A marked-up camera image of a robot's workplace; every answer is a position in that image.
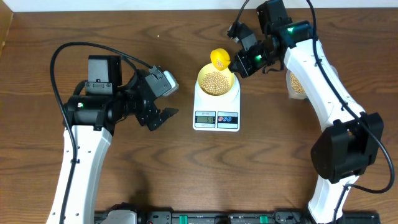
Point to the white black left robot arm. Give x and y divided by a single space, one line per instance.
92 112

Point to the yellow plastic measuring scoop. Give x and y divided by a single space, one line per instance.
220 59

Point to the pale yellow bowl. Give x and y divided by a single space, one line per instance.
210 68

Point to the soybeans in bowl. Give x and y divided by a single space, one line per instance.
215 84

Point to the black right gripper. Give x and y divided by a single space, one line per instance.
248 70

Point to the clear container of soybeans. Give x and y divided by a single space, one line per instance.
295 84

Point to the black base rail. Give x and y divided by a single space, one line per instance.
129 213

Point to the white digital kitchen scale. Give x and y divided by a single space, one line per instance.
217 113

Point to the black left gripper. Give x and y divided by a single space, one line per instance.
151 113

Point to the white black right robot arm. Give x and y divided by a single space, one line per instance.
350 137

